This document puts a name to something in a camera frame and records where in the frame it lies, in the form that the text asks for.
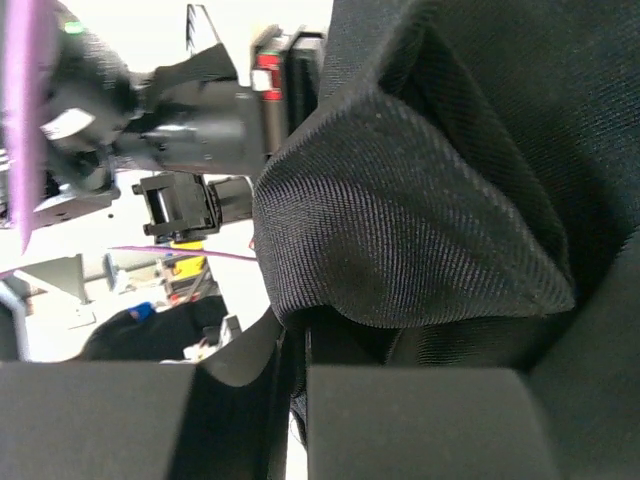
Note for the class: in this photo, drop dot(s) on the black skirt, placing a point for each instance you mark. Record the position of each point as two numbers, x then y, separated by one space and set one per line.
466 196

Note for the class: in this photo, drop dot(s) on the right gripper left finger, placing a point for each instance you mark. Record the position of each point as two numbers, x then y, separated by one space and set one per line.
91 420

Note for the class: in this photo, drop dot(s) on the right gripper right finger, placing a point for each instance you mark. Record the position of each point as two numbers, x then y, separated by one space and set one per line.
433 423

